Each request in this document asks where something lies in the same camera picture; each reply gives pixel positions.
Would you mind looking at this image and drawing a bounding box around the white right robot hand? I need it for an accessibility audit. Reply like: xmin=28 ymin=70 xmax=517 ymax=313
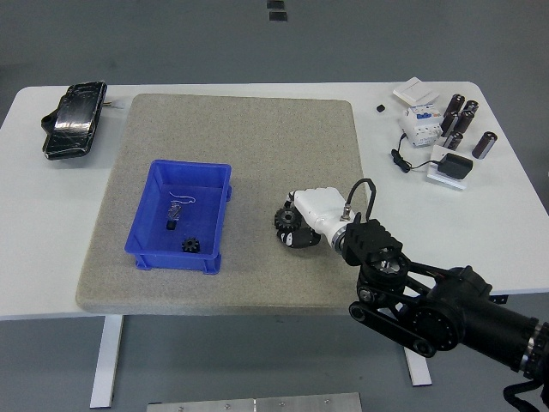
xmin=274 ymin=186 xmax=347 ymax=250

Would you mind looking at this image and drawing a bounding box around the large black gear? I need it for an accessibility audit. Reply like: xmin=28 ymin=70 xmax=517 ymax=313
xmin=273 ymin=207 xmax=301 ymax=231

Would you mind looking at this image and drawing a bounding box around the blue plastic box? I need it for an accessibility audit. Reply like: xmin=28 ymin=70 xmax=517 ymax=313
xmin=124 ymin=159 xmax=235 ymax=275

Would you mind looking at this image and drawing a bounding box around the grey-brown table mat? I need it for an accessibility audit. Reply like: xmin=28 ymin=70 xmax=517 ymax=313
xmin=75 ymin=93 xmax=386 ymax=317

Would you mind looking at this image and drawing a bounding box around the white circuit breaker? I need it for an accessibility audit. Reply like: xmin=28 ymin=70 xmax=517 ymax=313
xmin=400 ymin=102 xmax=443 ymax=149

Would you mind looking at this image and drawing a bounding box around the white rectangular plate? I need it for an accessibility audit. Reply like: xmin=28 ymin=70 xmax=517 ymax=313
xmin=425 ymin=144 xmax=468 ymax=191

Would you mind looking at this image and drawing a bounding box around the black power adapter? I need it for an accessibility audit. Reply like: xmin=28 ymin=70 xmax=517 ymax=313
xmin=437 ymin=153 xmax=474 ymax=179

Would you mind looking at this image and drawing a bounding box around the small clear bagged metal part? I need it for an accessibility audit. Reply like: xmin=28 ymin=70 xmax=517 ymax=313
xmin=166 ymin=191 xmax=197 ymax=219

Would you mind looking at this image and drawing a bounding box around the white table leg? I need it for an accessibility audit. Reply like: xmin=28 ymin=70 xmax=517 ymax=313
xmin=401 ymin=346 xmax=433 ymax=386
xmin=88 ymin=315 xmax=125 ymax=409

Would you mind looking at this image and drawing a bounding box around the grey metal plate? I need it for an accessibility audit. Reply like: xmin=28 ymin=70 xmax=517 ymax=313
xmin=146 ymin=391 xmax=363 ymax=412

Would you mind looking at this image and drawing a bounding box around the black plastic device case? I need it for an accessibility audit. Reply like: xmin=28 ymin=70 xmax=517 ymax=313
xmin=40 ymin=80 xmax=108 ymax=162

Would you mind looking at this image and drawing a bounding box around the white wall switch panel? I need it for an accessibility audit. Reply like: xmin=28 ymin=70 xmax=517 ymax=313
xmin=392 ymin=76 xmax=439 ymax=106

